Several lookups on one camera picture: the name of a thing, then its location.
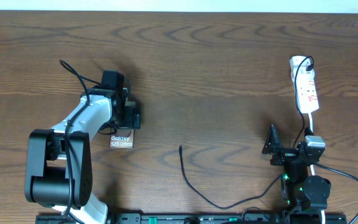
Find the white power strip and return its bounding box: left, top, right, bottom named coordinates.
left=290, top=55, right=319, bottom=114

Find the black USB charging cable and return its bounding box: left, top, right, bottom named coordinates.
left=178, top=55, right=315, bottom=210

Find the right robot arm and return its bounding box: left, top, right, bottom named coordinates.
left=262, top=125, right=331, bottom=223

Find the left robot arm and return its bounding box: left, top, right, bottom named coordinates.
left=24, top=70, right=140, bottom=224

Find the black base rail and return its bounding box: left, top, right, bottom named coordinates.
left=35, top=211, right=347, bottom=224

